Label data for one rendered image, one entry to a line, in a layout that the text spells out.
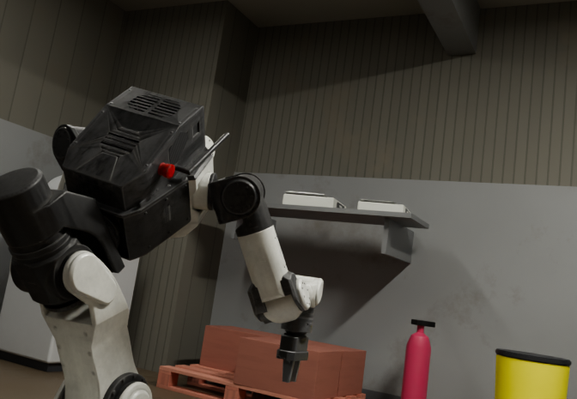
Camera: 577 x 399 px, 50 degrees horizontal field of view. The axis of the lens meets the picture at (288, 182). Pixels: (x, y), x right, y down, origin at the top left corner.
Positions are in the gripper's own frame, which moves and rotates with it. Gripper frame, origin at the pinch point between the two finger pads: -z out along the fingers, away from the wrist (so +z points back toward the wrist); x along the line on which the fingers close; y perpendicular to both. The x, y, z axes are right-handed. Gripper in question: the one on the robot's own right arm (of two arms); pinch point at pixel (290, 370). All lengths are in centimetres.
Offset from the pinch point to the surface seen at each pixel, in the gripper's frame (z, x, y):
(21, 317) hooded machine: -19, 125, 259
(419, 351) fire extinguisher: -2, 215, 23
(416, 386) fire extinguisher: -22, 215, 22
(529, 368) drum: 2, 163, -44
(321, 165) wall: 121, 260, 125
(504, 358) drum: 5, 167, -32
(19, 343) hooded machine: -35, 125, 256
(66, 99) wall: 146, 165, 308
